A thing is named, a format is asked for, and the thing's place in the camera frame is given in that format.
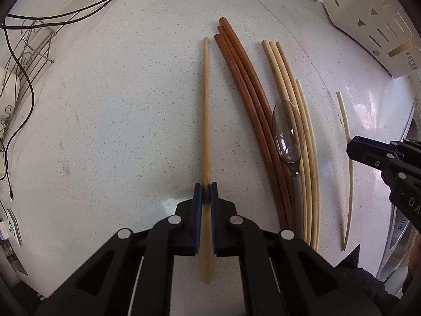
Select clear grey plastic spoon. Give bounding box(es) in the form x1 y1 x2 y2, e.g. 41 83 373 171
272 99 306 236

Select person's black garment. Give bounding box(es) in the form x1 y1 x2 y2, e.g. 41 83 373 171
334 244 400 316

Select stainless steel sink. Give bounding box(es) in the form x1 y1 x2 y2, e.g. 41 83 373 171
378 105 421 284

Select cream slotted utensil holder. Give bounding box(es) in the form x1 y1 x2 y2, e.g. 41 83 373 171
322 0 415 80

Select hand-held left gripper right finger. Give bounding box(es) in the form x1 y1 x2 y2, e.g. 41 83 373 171
210 182 365 316

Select white power socket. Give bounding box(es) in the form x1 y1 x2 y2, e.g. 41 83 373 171
0 207 23 247

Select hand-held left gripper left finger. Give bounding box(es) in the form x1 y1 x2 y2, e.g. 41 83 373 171
34 182 203 316

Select thin black cable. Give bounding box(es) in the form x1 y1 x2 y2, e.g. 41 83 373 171
0 26 36 202

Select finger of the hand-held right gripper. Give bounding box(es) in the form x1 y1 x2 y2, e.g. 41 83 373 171
354 136 421 155
346 141 400 172

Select pale ivory chopstick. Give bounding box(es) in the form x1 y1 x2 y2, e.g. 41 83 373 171
336 91 356 251

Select metal wire rack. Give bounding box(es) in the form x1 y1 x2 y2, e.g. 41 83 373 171
0 20 55 126

